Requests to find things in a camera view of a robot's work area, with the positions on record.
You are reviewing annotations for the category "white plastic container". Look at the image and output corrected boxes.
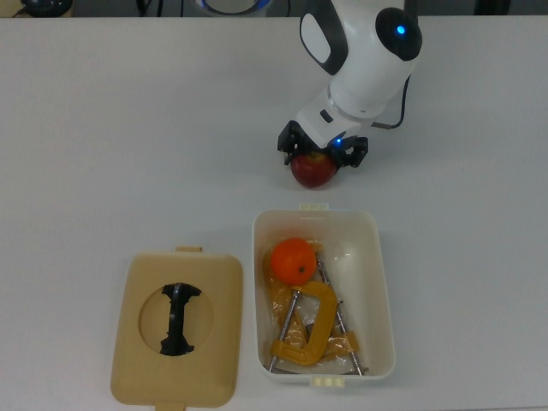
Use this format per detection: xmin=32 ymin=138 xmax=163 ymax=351
xmin=251 ymin=202 xmax=396 ymax=389

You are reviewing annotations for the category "clear plastic bag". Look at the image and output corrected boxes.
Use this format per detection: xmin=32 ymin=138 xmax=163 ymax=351
xmin=262 ymin=239 xmax=366 ymax=370

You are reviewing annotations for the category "beige lid with black handle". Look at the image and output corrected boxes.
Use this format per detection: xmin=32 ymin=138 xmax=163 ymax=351
xmin=110 ymin=246 xmax=245 ymax=411

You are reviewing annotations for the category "white robot base blue ring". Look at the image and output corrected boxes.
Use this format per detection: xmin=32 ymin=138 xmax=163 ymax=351
xmin=200 ymin=0 xmax=276 ymax=16

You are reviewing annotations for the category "red apple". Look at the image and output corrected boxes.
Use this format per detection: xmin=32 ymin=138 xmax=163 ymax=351
xmin=290 ymin=150 xmax=338 ymax=189

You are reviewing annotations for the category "bagged yellow C-clamp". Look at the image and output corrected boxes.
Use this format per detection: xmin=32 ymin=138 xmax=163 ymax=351
xmin=314 ymin=252 xmax=372 ymax=376

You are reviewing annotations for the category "orange fruit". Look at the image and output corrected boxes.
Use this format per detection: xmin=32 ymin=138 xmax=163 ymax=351
xmin=269 ymin=237 xmax=319 ymax=286

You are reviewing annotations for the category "black round device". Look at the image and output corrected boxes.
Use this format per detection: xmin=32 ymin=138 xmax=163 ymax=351
xmin=19 ymin=0 xmax=74 ymax=15

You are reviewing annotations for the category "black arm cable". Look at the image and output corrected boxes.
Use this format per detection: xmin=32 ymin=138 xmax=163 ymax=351
xmin=370 ymin=75 xmax=411 ymax=130

